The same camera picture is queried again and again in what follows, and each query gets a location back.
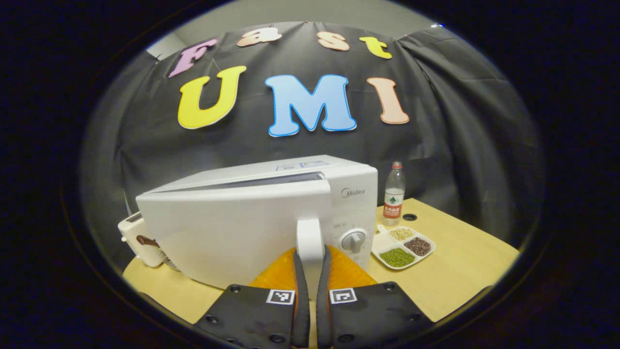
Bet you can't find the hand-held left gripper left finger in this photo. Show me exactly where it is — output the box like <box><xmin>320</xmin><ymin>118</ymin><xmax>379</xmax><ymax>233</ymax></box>
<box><xmin>191</xmin><ymin>246</ymin><xmax>311</xmax><ymax>349</ymax></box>

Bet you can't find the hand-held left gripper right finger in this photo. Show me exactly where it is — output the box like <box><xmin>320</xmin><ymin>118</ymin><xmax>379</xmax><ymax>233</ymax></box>
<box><xmin>316</xmin><ymin>245</ymin><xmax>434</xmax><ymax>349</ymax></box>

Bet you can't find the white microwave oven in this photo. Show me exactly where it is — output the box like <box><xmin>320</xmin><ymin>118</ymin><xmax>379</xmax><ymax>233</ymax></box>
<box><xmin>136</xmin><ymin>155</ymin><xmax>379</xmax><ymax>303</ymax></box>

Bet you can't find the white divided dish of beans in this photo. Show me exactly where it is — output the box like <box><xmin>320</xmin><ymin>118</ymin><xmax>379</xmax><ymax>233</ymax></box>
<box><xmin>371</xmin><ymin>224</ymin><xmax>436</xmax><ymax>270</ymax></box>

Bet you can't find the clear bottle with red label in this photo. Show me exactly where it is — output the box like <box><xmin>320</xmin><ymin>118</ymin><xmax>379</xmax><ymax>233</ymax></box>
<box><xmin>383</xmin><ymin>161</ymin><xmax>406</xmax><ymax>227</ymax></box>

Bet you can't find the white toaster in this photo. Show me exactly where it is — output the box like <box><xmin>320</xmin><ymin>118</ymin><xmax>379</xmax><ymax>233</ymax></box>
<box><xmin>118</xmin><ymin>211</ymin><xmax>168</xmax><ymax>268</ymax></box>

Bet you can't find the black backdrop cloth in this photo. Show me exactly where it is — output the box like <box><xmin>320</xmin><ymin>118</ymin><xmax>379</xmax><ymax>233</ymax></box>
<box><xmin>80</xmin><ymin>20</ymin><xmax>545</xmax><ymax>272</ymax></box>

